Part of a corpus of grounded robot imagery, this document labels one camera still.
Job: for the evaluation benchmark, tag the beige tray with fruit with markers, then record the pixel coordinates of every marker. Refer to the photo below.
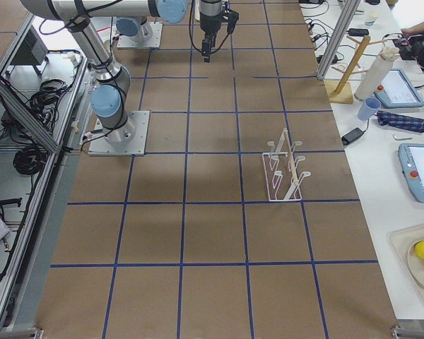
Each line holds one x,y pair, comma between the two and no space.
403,242

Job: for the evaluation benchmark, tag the folded blue plaid umbrella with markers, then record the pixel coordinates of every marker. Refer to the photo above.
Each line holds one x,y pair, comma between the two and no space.
399,121

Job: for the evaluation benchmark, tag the white wire cup rack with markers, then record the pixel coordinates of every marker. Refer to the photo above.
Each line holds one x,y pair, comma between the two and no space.
281,173

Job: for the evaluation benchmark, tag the black power adapter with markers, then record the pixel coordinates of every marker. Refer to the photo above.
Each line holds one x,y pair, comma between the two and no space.
352,136

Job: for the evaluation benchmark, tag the blue cup on side table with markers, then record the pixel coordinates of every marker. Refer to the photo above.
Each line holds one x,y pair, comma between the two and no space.
370,106

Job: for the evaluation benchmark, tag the teach pendant tablet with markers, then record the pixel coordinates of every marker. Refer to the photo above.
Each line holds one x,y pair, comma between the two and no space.
397,91
411,157

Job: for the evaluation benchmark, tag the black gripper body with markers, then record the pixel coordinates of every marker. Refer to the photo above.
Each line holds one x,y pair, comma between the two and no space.
209,19

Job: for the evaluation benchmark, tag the aluminium frame post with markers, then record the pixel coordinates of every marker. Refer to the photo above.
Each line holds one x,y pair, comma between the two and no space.
341,27

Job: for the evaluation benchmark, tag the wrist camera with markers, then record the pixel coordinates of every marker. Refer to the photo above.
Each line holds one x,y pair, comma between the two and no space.
230,17

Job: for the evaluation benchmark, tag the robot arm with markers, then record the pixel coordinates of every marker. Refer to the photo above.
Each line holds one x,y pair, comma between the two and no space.
135,28
119,127

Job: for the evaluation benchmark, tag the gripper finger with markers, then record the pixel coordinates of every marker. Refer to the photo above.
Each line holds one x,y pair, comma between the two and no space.
208,43

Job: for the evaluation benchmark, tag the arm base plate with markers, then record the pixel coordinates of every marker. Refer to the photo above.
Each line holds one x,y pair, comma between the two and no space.
128,140
125,43

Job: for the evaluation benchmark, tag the wooden mug tree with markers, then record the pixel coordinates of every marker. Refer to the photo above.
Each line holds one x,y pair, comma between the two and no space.
340,91

